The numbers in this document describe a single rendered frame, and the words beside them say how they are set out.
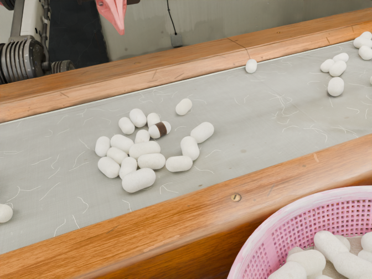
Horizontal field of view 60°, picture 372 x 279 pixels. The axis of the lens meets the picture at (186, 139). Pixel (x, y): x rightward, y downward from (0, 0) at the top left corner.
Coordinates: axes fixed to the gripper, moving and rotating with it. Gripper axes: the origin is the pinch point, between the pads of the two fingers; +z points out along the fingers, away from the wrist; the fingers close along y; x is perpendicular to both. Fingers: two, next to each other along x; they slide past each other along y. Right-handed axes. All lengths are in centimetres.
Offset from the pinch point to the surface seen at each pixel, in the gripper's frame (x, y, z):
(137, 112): 1.3, -1.1, 13.2
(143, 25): 160, 38, -116
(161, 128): -1.5, 1.1, 17.3
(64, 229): -7.6, -12.0, 27.0
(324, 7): 142, 172, -91
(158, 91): 9.0, 4.3, 7.3
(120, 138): -2.4, -4.3, 17.6
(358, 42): 6.7, 44.5, 7.5
